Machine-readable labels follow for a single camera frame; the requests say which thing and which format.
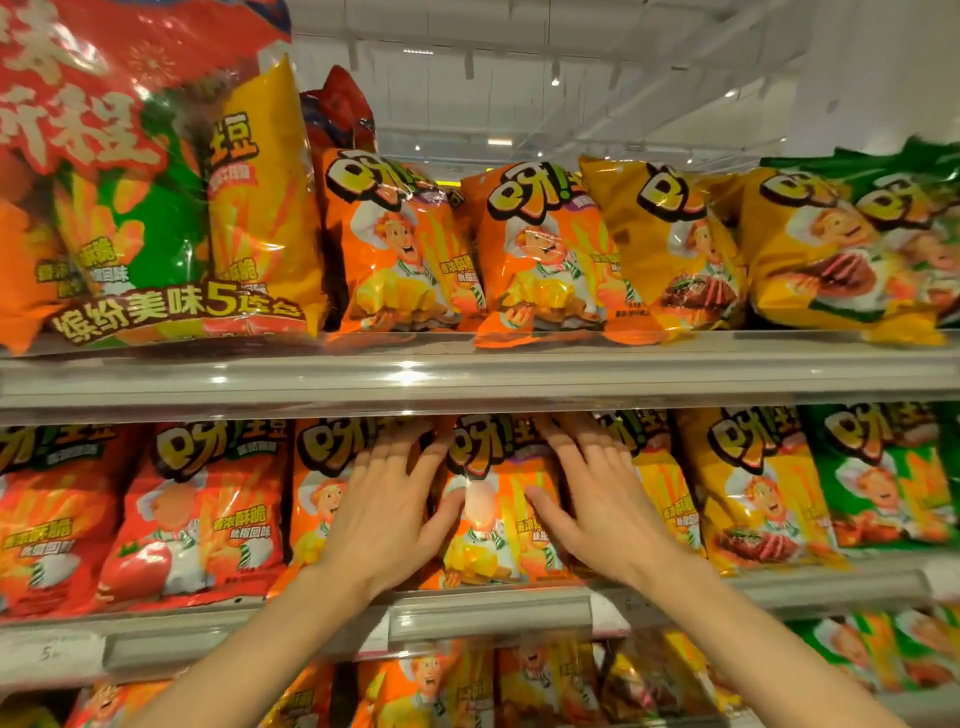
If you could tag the person's right hand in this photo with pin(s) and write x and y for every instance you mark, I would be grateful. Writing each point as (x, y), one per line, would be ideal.
(607, 517)

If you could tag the green snack packet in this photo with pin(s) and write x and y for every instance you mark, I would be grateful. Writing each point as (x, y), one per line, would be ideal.
(847, 649)
(877, 480)
(919, 202)
(930, 645)

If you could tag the person's right forearm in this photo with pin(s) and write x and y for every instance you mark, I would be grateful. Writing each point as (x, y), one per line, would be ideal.
(757, 652)

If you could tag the white price label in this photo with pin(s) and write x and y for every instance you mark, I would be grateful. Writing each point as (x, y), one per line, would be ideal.
(943, 577)
(49, 656)
(609, 615)

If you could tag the person's right little finger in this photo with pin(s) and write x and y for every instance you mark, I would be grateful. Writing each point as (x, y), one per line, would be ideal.
(631, 472)

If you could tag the person's left little finger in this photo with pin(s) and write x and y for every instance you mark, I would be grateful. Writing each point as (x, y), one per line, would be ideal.
(364, 469)

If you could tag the person's left hand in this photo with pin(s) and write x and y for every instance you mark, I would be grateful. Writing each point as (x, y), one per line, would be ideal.
(382, 525)

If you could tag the large clear multipack snack bag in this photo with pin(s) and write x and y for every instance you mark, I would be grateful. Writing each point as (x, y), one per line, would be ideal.
(142, 202)

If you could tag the yellow snack packet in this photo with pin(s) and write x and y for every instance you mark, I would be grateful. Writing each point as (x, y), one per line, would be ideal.
(667, 480)
(757, 487)
(660, 679)
(667, 240)
(825, 262)

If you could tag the person's left forearm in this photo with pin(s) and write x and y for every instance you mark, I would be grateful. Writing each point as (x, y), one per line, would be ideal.
(255, 660)

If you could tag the person's right thumb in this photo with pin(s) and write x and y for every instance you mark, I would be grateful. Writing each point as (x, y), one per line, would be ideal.
(549, 514)

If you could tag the person's right middle finger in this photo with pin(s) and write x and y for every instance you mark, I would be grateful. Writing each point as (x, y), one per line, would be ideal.
(591, 448)

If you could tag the person's left thumb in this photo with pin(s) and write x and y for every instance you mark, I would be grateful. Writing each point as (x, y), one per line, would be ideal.
(444, 517)

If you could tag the grey metal shelf with rail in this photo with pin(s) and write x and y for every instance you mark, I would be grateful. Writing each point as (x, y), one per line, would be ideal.
(480, 375)
(487, 611)

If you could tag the orange snack packet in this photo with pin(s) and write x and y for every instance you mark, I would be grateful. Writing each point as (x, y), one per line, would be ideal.
(547, 682)
(319, 495)
(424, 686)
(547, 255)
(112, 705)
(397, 247)
(300, 701)
(495, 525)

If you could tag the red snack packet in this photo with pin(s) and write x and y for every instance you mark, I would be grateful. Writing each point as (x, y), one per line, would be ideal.
(341, 109)
(202, 517)
(52, 517)

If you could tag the person's left middle finger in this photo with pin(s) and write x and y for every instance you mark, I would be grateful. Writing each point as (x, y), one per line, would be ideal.
(409, 450)

